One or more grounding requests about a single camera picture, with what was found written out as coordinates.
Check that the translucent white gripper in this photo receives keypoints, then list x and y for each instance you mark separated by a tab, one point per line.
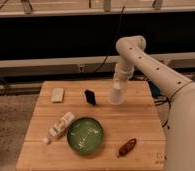
119	83

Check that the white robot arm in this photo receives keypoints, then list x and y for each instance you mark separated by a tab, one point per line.
180	90

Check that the black eraser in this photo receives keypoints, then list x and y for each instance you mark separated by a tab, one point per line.
90	97

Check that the white rectangular sponge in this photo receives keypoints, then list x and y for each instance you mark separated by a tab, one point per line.
57	95

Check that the green glass bowl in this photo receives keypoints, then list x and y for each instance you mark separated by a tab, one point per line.
85	135

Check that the red chili pepper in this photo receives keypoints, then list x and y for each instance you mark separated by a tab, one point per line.
127	147

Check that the white plastic bottle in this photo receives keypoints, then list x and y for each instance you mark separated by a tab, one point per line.
59	127

